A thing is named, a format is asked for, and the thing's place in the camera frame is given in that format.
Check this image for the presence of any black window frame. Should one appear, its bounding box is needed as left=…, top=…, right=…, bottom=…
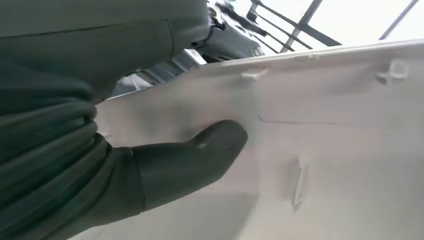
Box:
left=215, top=0, right=421, bottom=54

